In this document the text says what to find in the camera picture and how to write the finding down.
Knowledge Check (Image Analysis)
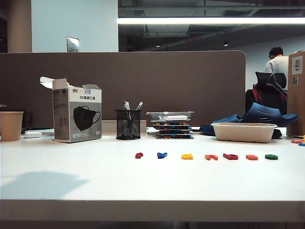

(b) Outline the white marker pen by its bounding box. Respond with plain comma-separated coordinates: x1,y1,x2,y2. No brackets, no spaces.
157,115,189,121

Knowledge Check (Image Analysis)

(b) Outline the blue rubber slipper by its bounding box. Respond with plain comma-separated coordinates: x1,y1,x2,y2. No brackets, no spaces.
199,114,241,136
239,102,300,139

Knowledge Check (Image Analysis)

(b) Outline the ceiling light strip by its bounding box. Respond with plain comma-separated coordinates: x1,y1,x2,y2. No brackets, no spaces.
118,17,305,25

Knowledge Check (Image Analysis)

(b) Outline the grey face mask box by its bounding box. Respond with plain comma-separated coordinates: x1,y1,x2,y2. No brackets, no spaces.
40,76,102,143

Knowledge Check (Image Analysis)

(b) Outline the black office chair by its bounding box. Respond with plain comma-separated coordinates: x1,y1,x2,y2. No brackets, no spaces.
245,71,288,115

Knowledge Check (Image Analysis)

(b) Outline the black silver pen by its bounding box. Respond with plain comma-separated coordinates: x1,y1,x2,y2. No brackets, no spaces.
130,101,144,129
122,100,134,131

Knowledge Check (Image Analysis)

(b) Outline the tall cardboard box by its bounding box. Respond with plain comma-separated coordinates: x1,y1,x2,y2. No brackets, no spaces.
286,50,305,137

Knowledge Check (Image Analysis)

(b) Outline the brown desk partition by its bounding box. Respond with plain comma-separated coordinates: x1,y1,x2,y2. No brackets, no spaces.
0,50,246,128

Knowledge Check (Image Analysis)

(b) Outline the metal wall plate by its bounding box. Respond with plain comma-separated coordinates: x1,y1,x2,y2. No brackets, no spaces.
66,36,80,52

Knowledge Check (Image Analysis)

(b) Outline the red plaid jacket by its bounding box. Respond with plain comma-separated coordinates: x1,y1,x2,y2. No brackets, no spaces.
252,83,264,105

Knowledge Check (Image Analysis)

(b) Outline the white flat device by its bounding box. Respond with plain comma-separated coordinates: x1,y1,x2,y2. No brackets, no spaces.
21,128,55,136

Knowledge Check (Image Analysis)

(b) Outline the beige pulp bowl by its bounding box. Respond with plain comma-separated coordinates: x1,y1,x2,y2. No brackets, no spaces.
211,123,278,144

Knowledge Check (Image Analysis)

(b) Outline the black mesh pen holder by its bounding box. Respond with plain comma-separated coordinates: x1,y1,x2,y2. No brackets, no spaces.
115,109,142,140

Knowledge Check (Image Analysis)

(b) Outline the brown paper cup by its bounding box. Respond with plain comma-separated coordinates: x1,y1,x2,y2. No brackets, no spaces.
0,111,24,142

